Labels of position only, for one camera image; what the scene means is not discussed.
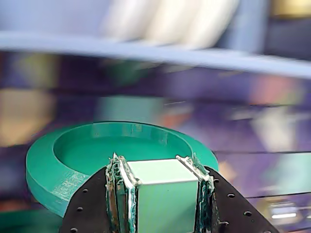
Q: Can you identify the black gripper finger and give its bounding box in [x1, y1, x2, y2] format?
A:
[58, 152, 139, 233]
[176, 152, 280, 233]

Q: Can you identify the green lid with cube handle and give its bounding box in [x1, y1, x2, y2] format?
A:
[25, 121, 219, 233]

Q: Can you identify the blue toy kitchen unit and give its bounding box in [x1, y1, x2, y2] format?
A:
[0, 0, 311, 233]

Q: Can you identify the white toy plate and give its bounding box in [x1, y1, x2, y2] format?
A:
[102, 0, 154, 41]
[187, 0, 240, 50]
[145, 0, 204, 47]

